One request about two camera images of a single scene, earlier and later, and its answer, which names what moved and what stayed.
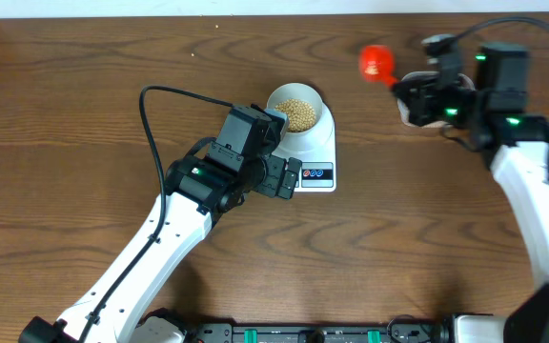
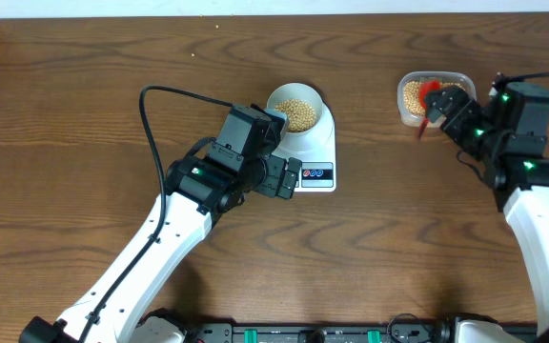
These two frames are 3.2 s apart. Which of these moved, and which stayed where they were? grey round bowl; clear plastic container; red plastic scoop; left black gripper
Moved: red plastic scoop
Stayed: left black gripper; clear plastic container; grey round bowl
